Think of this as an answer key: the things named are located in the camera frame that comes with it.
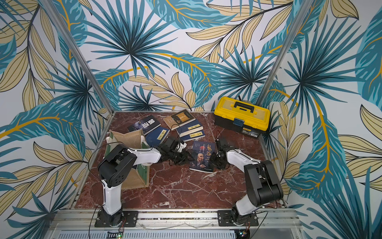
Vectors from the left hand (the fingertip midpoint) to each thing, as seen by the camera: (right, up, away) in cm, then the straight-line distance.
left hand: (193, 162), depth 89 cm
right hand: (+10, -1, +3) cm, 11 cm away
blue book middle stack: (0, +14, +15) cm, 21 cm away
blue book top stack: (-3, +20, +17) cm, 27 cm away
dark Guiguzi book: (+5, +3, +6) cm, 8 cm away
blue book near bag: (-26, +14, +15) cm, 33 cm away
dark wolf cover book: (-34, +23, +21) cm, 46 cm away
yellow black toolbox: (+32, +28, +7) cm, 43 cm away
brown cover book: (-13, +26, +24) cm, 37 cm away
